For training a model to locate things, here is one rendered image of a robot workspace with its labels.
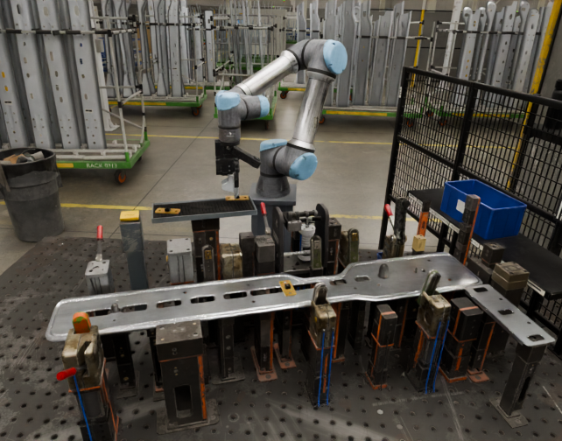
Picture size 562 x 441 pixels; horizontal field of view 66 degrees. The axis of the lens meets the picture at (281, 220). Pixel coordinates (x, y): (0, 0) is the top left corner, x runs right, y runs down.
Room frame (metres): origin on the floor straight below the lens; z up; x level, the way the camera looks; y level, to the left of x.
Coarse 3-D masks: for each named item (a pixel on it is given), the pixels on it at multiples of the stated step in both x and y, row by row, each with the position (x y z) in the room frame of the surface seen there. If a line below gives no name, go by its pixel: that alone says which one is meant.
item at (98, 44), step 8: (88, 0) 7.11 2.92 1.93; (96, 40) 7.12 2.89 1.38; (96, 48) 7.12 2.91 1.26; (96, 56) 7.10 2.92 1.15; (96, 64) 7.10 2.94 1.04; (104, 80) 7.24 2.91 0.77; (104, 88) 7.19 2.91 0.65; (104, 96) 7.15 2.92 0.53; (104, 104) 7.11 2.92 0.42; (104, 112) 7.10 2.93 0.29; (104, 120) 7.10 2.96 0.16; (104, 128) 7.10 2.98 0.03; (112, 128) 7.15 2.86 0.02
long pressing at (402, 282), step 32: (416, 256) 1.39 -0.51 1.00; (448, 256) 1.40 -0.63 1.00; (160, 288) 1.15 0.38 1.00; (192, 288) 1.16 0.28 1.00; (224, 288) 1.16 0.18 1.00; (256, 288) 1.16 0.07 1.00; (352, 288) 1.18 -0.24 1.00; (384, 288) 1.18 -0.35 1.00; (416, 288) 1.19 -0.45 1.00; (448, 288) 1.20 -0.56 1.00; (64, 320) 0.98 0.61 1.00; (96, 320) 0.98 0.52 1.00; (128, 320) 0.99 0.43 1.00; (160, 320) 0.99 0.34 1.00
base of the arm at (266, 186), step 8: (264, 176) 1.72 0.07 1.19; (272, 176) 1.71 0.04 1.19; (280, 176) 1.71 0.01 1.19; (256, 184) 1.76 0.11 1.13; (264, 184) 1.71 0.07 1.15; (272, 184) 1.70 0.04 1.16; (280, 184) 1.71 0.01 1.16; (288, 184) 1.75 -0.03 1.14; (256, 192) 1.73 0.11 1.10; (264, 192) 1.70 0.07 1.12; (272, 192) 1.69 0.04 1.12; (280, 192) 1.70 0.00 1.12; (288, 192) 1.73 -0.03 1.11
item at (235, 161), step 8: (216, 144) 1.42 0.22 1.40; (224, 144) 1.42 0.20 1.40; (232, 144) 1.42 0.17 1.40; (216, 152) 1.44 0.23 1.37; (224, 152) 1.43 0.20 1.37; (216, 160) 1.41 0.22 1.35; (224, 160) 1.41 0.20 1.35; (232, 160) 1.41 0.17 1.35; (216, 168) 1.41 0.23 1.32; (224, 168) 1.42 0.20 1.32; (232, 168) 1.42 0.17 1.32
